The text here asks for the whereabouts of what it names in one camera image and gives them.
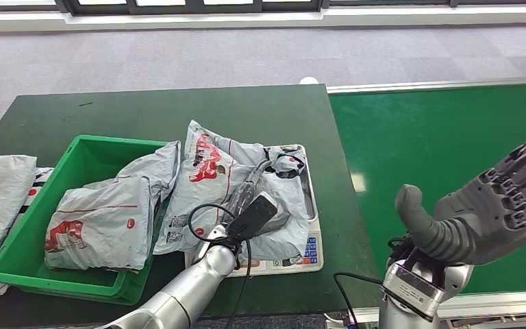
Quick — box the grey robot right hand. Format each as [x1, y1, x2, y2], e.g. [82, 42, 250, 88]
[394, 119, 526, 267]

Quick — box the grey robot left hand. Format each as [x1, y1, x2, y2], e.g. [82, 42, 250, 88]
[222, 158, 273, 228]

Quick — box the grey parcel red print panda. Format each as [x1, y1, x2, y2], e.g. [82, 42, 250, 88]
[153, 120, 312, 267]

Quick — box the grey parcel red print sticker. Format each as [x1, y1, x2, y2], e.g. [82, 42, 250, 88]
[44, 175, 155, 272]

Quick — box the green conveyor belt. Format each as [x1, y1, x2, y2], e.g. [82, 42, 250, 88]
[328, 82, 526, 294]

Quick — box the steel scale tray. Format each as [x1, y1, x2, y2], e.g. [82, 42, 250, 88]
[290, 144, 318, 223]

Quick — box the white electronic scale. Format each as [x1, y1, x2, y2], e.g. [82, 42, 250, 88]
[183, 144, 324, 278]

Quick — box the dark green table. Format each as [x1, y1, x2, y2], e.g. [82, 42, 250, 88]
[0, 84, 382, 329]

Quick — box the green plastic crate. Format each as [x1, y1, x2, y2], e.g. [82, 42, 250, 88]
[0, 134, 173, 306]

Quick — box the white bag black red print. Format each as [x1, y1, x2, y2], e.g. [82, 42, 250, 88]
[18, 167, 55, 215]

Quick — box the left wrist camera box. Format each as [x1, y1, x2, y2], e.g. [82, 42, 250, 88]
[225, 191, 279, 243]

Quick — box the aluminium conveyor side rail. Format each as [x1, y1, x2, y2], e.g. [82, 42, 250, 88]
[325, 76, 526, 95]
[351, 290, 526, 324]

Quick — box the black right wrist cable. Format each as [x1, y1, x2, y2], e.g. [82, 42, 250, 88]
[333, 271, 386, 329]

